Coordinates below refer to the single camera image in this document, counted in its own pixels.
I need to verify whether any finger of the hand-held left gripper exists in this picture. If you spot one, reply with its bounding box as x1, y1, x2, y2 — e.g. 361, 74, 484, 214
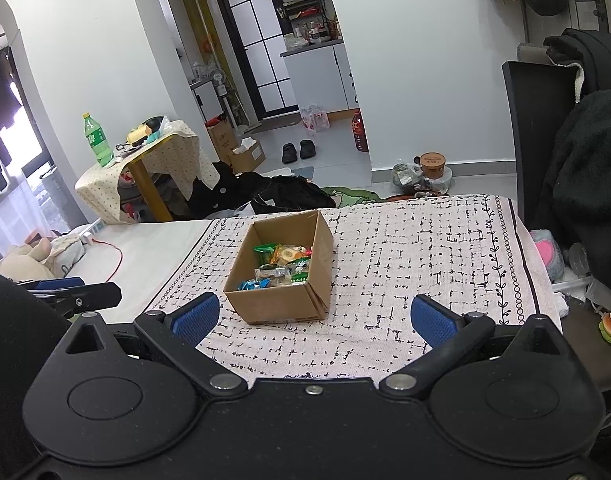
48, 282, 123, 317
33, 276, 85, 292

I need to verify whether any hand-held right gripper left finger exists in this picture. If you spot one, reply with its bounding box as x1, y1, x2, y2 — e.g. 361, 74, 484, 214
60, 292, 249, 395

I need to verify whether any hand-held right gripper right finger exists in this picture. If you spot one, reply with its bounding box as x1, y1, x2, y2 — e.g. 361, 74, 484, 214
379, 294, 563, 392

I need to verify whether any pile of assorted snack packets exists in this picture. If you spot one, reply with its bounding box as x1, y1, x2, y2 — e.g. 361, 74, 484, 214
238, 242, 315, 292

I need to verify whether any floral white pillow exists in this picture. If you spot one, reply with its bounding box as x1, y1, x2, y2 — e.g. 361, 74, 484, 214
46, 234, 86, 273

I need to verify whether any beige plush toy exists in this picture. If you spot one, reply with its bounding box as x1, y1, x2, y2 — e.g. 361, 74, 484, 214
0, 237, 54, 281

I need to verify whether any black-patterned white blanket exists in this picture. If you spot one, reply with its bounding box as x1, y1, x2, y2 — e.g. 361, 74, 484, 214
146, 192, 565, 381

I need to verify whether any white bed sheet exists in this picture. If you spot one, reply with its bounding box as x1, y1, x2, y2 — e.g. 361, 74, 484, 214
68, 219, 226, 323

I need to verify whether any yellow wooden table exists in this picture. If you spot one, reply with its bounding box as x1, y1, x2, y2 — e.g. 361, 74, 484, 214
118, 132, 174, 222

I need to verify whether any black bag on floor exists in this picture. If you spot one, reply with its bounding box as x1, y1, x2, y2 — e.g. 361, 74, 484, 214
188, 160, 276, 221

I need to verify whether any clear plastic container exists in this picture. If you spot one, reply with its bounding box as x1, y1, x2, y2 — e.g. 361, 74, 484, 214
425, 167, 453, 195

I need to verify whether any green soda bottle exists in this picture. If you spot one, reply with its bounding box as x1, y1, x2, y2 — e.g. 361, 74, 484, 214
82, 112, 115, 167

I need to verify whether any plastic bag of rubbish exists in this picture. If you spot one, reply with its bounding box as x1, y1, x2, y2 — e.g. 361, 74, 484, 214
391, 162, 426, 193

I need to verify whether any green cartoon floor mat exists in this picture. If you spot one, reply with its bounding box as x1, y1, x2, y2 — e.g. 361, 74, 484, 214
320, 186, 381, 207

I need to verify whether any open black bag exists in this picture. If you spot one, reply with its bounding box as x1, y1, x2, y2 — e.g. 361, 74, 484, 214
250, 175, 336, 215

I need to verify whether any brown round paper tub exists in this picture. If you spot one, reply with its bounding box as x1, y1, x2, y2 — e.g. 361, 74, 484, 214
419, 152, 446, 180

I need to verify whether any small covered side table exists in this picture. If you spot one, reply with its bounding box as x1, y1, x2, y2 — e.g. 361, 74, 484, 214
76, 120, 221, 225

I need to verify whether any yellow toy figure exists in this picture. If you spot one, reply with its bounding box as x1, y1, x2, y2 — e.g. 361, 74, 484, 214
126, 120, 162, 146

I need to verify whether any low cardboard box with paper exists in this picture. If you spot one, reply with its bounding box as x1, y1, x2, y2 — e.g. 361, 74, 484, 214
228, 137, 266, 172

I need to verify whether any tall cardboard box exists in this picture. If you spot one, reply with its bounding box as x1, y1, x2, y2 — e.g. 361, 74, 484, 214
206, 119, 239, 163

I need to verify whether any black chair with clothes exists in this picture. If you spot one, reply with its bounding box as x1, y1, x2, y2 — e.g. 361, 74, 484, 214
530, 27, 611, 263

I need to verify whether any small white cabinet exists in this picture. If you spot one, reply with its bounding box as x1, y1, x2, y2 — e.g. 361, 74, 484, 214
190, 77, 226, 123

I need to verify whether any pink plastic bag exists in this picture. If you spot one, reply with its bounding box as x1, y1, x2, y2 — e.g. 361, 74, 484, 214
300, 104, 331, 133

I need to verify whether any white kitchen cabinet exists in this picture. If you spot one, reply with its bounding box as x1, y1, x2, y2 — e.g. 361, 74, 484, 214
280, 40, 359, 113

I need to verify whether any black-framed glass door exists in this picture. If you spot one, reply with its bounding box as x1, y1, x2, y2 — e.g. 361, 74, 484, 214
210, 0, 299, 121

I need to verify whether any kitchen shelf rack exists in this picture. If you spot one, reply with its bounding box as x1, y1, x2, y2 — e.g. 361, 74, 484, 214
278, 0, 343, 43

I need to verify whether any red cable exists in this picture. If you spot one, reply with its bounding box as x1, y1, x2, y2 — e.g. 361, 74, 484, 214
88, 237, 124, 283

